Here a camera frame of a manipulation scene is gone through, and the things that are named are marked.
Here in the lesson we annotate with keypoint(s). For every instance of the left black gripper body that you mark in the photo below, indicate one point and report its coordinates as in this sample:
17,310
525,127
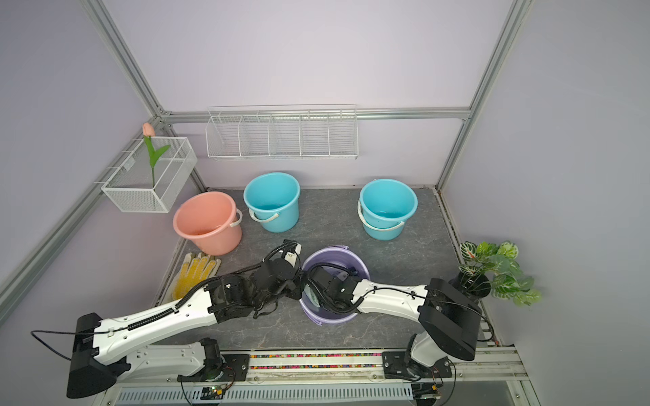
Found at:
293,283

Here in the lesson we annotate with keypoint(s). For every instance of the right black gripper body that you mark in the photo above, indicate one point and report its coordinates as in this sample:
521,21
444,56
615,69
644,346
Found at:
315,279

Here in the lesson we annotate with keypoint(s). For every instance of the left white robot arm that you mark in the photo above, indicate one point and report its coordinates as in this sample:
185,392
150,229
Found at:
101,346

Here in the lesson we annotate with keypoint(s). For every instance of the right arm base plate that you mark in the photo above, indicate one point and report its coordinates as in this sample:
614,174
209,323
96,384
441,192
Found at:
398,365

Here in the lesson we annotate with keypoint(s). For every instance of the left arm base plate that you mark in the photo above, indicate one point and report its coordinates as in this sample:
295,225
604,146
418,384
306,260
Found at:
231,368

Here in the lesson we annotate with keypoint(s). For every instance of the potted green plant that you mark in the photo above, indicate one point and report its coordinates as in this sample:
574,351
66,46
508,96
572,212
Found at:
490,269

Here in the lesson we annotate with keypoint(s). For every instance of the teal bucket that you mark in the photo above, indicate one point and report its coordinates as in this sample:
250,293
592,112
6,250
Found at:
384,207
273,201

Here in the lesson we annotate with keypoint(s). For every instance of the pink plastic bucket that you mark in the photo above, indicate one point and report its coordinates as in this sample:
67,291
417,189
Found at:
211,221

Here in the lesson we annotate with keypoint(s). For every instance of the white wire basket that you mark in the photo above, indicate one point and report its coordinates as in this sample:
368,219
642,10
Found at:
129,187

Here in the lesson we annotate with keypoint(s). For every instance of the yellow white work glove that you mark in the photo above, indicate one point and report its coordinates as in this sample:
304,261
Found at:
195,268

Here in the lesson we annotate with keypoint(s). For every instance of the pink artificial tulip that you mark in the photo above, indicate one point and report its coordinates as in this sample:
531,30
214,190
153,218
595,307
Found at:
154,154

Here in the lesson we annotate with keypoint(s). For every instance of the purple bucket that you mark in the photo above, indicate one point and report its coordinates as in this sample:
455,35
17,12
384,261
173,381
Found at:
339,255

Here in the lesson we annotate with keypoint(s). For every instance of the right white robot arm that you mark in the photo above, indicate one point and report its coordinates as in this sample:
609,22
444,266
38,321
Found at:
450,321

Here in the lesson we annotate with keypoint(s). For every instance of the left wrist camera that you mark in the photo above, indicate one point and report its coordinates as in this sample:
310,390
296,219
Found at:
291,253

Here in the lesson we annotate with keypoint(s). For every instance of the long white wire shelf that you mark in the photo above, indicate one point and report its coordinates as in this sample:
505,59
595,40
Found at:
309,131

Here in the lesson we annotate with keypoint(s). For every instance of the white vented cable duct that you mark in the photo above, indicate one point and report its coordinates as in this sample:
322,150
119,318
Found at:
264,394

